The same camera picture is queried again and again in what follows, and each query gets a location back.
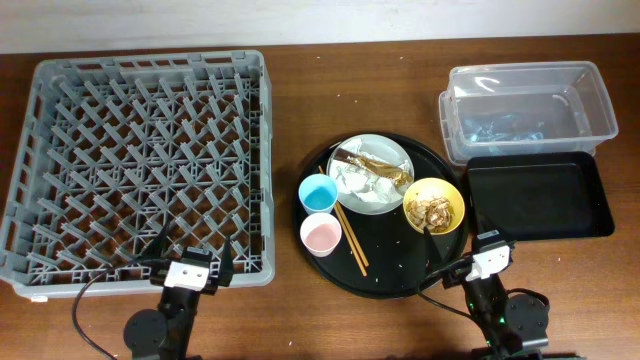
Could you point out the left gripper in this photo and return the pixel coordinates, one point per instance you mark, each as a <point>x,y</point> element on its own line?
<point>224,275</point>

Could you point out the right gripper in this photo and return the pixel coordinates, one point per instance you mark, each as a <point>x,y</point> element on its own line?
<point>433,255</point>

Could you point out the peanut shells and rice scraps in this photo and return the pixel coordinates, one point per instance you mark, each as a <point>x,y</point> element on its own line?
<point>434,214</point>

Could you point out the yellow bowl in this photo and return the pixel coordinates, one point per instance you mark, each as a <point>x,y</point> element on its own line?
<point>436,187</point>

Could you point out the wooden chopstick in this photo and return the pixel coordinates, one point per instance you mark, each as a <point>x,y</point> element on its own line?
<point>353,242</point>
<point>332,191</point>

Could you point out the gold foil wrapper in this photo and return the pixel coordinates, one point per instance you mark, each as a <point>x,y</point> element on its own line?
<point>396,175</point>

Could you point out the grey round plate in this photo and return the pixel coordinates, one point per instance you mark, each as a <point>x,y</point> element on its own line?
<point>380,150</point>

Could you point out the pink plastic cup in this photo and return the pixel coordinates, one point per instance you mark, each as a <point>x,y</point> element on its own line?
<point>320,233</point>

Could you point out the white paper napkin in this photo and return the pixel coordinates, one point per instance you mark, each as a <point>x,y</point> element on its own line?
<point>367,187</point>

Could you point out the blue plastic cup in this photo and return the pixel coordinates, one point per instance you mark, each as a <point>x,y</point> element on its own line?
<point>318,193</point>

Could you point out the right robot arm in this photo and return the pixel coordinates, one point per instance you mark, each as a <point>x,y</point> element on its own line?
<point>513,322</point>

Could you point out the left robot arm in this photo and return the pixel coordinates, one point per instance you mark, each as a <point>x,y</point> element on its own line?
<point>164,332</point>

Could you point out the grey plastic dishwasher rack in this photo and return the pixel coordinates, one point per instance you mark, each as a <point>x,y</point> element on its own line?
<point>116,150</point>

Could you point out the black rectangular tray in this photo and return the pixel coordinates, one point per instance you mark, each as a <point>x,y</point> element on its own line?
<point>539,196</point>

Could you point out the clear plastic bin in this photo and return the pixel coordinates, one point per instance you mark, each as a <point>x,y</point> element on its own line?
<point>525,108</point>

